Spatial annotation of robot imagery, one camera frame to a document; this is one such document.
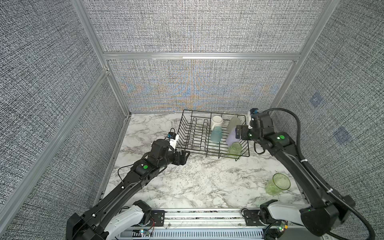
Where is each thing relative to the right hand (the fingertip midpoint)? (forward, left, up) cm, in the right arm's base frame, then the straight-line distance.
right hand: (243, 127), depth 77 cm
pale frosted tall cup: (+20, -2, -17) cm, 26 cm away
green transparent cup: (-3, +2, -16) cm, 16 cm away
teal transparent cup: (+11, +11, -19) cm, 25 cm away
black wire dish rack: (+14, +25, -25) cm, 38 cm away
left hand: (-10, +31, -6) cm, 33 cm away
